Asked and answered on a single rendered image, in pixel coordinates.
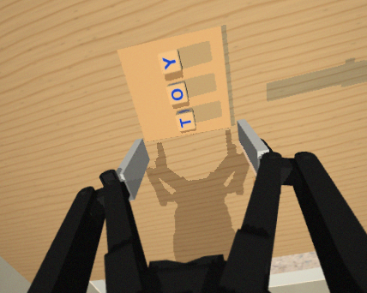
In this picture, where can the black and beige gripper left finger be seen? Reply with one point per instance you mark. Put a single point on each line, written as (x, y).
(68, 264)

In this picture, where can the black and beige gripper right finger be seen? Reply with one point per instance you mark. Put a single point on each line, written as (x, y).
(340, 241)

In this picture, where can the light orange mat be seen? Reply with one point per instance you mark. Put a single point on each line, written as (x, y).
(203, 70)

